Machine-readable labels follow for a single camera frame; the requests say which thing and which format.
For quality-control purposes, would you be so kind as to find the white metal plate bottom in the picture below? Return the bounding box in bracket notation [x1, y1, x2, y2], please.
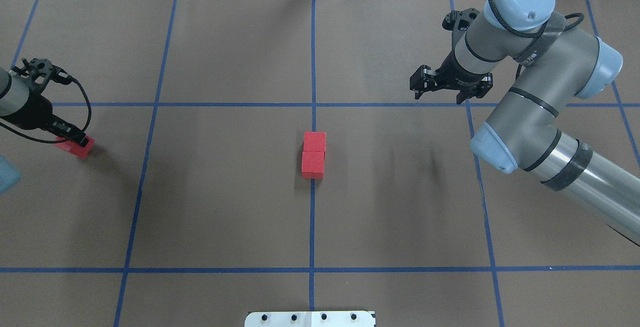
[244, 310, 377, 327]

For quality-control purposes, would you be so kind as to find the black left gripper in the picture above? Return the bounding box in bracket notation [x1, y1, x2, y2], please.
[14, 94, 89, 148]

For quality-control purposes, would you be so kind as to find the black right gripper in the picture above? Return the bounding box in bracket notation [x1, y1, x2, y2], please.
[409, 51, 494, 105]

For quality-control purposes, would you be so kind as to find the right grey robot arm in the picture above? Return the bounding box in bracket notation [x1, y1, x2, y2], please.
[409, 0, 640, 244]

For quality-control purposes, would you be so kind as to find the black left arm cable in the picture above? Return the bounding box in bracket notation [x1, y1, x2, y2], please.
[0, 69, 93, 144]

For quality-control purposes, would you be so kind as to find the red block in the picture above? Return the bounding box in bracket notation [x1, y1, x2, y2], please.
[302, 131, 327, 158]
[54, 136, 95, 160]

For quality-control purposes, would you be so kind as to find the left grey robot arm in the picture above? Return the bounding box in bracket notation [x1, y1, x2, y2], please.
[0, 58, 95, 159]

